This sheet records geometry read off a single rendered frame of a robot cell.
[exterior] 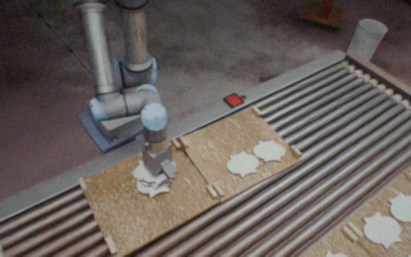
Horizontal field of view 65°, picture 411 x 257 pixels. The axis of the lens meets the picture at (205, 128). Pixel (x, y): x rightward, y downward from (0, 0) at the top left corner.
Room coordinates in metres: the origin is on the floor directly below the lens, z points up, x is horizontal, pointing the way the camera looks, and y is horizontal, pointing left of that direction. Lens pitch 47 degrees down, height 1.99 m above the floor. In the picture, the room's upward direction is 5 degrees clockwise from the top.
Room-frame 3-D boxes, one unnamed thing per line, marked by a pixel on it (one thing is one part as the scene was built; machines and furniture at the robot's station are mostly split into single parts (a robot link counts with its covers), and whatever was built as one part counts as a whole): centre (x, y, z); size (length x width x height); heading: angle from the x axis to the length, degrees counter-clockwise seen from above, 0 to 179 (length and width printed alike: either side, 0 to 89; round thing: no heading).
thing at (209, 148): (0.87, -0.15, 0.93); 0.41 x 0.35 x 0.02; 125
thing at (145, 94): (0.77, 0.21, 1.25); 0.11 x 0.11 x 0.08; 21
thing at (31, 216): (1.01, -0.04, 0.90); 1.95 x 0.05 x 0.05; 129
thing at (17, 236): (0.97, -0.07, 0.90); 1.95 x 0.05 x 0.05; 129
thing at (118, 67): (1.03, 0.43, 1.13); 0.13 x 0.12 x 0.14; 111
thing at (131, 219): (0.63, 0.19, 0.93); 0.41 x 0.35 x 0.02; 127
